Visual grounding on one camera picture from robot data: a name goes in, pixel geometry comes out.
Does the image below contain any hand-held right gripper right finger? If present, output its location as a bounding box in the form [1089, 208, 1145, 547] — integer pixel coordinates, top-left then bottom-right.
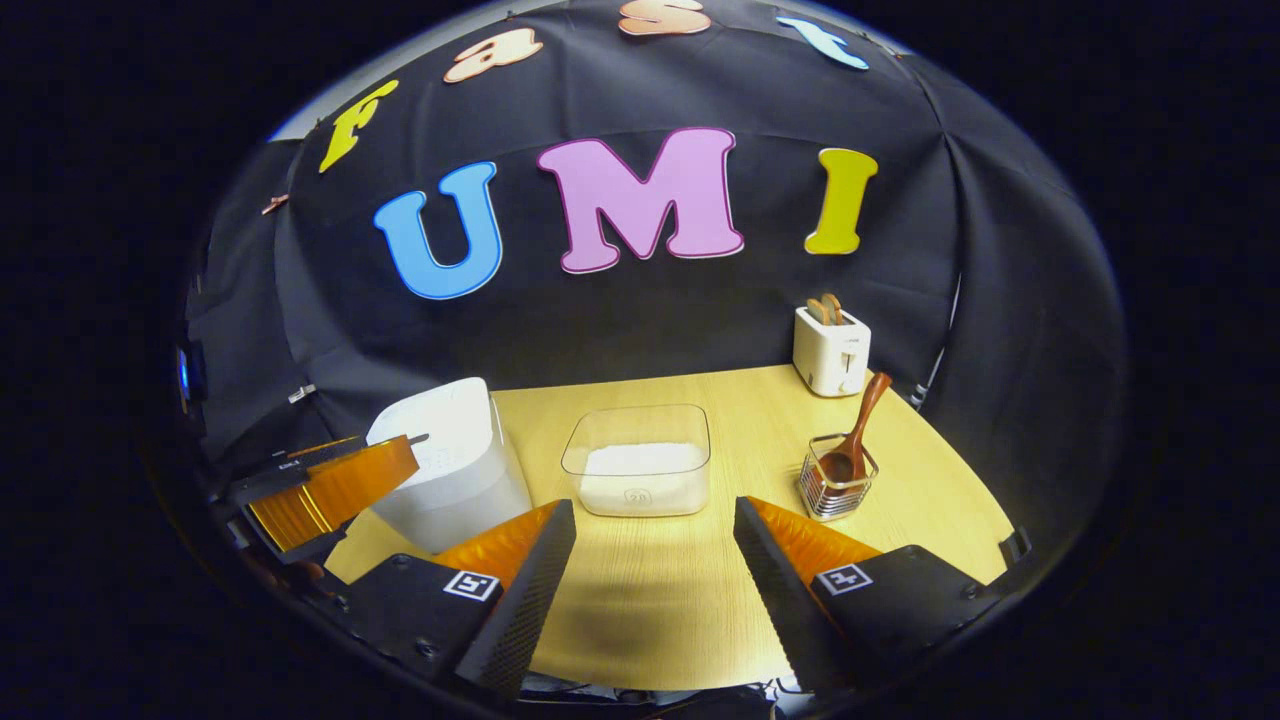
[733, 497, 1001, 696]

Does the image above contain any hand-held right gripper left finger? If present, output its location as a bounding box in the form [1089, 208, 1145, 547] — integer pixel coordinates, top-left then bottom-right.
[330, 500, 578, 701]

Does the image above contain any white rice cooker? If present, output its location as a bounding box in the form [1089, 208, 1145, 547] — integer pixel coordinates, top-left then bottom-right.
[366, 377, 533, 554]

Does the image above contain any wire chopstick holder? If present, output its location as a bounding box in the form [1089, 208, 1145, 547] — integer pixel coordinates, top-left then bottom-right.
[799, 433, 880, 523]

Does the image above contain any white rice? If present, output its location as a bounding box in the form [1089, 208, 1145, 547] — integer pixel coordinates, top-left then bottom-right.
[580, 443, 707, 516]

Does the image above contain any brown wooden spoon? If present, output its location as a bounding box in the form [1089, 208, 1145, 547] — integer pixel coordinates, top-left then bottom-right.
[817, 373, 893, 489]

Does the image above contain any black device with blue light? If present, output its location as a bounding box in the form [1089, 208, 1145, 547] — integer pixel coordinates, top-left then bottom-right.
[175, 340, 208, 413]

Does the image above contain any clear plastic container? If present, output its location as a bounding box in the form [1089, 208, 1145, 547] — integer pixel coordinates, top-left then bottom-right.
[561, 404, 712, 518]

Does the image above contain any white toaster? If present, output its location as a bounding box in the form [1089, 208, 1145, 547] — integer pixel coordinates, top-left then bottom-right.
[793, 305, 872, 398]

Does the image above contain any black backdrop cloth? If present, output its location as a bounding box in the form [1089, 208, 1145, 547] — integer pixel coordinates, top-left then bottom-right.
[180, 0, 1131, 561]

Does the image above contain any white power cable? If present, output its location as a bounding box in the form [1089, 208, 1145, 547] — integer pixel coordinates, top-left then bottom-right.
[912, 275, 963, 413]

